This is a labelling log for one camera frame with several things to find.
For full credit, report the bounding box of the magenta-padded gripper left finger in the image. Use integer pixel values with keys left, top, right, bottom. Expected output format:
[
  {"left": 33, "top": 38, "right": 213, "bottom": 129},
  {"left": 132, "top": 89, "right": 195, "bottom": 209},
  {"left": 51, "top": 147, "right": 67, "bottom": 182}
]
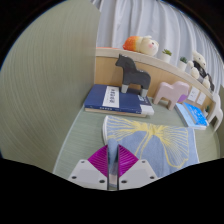
[{"left": 68, "top": 145, "right": 110, "bottom": 191}]

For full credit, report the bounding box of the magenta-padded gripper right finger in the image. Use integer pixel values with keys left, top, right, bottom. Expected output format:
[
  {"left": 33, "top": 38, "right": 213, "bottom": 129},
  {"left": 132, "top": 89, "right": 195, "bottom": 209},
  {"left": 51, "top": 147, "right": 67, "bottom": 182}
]
[{"left": 117, "top": 145, "right": 158, "bottom": 191}]

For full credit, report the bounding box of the blue towel with yellow print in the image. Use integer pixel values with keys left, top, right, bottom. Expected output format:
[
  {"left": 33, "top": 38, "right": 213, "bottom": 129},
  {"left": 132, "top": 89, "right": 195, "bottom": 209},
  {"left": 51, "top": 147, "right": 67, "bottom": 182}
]
[{"left": 101, "top": 115, "right": 200, "bottom": 191}]

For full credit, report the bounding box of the light blue booklet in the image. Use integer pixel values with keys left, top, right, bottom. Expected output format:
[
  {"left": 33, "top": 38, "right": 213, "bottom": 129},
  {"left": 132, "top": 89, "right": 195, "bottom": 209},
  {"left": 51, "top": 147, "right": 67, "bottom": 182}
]
[{"left": 174, "top": 103, "right": 208, "bottom": 131}]

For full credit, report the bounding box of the navy blue book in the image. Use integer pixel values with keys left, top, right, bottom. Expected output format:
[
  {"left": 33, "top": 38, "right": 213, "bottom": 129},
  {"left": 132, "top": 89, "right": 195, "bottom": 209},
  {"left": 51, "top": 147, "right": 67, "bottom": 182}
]
[{"left": 83, "top": 83, "right": 155, "bottom": 118}]

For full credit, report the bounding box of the bright blue book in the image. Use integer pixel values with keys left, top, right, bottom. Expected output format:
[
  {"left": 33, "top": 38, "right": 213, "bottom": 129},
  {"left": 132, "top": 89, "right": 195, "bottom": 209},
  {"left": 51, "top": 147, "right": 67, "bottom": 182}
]
[{"left": 183, "top": 101, "right": 210, "bottom": 128}]

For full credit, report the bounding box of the pink horse figure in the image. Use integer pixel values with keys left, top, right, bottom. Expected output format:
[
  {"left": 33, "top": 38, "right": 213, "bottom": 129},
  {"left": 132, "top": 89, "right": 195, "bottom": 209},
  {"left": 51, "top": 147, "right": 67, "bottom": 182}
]
[{"left": 152, "top": 80, "right": 190, "bottom": 111}]

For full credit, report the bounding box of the small potted plant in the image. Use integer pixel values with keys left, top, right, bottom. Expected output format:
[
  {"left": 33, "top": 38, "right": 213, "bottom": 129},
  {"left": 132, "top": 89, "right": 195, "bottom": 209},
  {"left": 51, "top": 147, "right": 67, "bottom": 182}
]
[
  {"left": 203, "top": 105, "right": 212, "bottom": 118},
  {"left": 178, "top": 56, "right": 189, "bottom": 72},
  {"left": 161, "top": 48, "right": 173, "bottom": 64}
]

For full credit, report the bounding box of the dark grey horse figure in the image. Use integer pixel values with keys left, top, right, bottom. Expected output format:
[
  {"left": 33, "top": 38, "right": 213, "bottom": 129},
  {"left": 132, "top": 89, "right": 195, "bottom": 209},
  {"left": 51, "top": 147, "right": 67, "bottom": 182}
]
[{"left": 115, "top": 54, "right": 152, "bottom": 98}]

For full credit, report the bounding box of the white horse figure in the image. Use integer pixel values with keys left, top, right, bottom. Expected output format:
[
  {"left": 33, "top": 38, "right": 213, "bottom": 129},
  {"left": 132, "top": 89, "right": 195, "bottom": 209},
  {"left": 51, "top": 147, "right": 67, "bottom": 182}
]
[{"left": 205, "top": 93, "right": 224, "bottom": 133}]

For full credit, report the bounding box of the large green partition panel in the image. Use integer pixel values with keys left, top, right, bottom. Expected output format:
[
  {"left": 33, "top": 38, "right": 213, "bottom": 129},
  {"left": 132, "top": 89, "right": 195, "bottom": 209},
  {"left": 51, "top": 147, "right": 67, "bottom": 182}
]
[{"left": 0, "top": 0, "right": 102, "bottom": 174}]

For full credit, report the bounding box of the wooden desk back ledge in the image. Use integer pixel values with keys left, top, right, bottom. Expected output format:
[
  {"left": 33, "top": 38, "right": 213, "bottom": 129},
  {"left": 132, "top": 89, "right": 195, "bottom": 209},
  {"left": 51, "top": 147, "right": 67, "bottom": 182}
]
[{"left": 94, "top": 47, "right": 216, "bottom": 108}]

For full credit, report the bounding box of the small dark horse figure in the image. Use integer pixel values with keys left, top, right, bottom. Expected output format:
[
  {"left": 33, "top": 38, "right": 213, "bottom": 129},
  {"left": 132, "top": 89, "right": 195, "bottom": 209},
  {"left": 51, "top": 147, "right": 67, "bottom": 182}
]
[{"left": 206, "top": 73, "right": 216, "bottom": 93}]

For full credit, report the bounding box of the white teddy bear, black shirt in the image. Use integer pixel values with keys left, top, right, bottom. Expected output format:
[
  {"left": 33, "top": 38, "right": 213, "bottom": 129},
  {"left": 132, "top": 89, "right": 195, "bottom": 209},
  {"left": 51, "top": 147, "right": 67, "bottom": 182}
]
[{"left": 187, "top": 50, "right": 212, "bottom": 90}]

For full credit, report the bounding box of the cream and orange plush toy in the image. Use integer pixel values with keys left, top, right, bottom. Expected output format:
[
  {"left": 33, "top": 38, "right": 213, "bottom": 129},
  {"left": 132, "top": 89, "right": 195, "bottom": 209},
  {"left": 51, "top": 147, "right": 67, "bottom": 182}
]
[{"left": 122, "top": 35, "right": 160, "bottom": 57}]

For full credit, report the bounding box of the grey-white curtain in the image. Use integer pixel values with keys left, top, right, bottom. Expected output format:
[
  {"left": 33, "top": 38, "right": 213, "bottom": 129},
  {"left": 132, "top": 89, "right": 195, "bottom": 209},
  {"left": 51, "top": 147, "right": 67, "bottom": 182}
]
[{"left": 89, "top": 0, "right": 224, "bottom": 88}]

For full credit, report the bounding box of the white wall socket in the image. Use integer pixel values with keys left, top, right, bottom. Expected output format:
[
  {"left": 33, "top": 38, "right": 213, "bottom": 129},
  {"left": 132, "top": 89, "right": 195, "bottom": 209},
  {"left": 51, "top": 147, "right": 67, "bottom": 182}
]
[
  {"left": 196, "top": 92, "right": 208, "bottom": 107},
  {"left": 187, "top": 87, "right": 200, "bottom": 103}
]

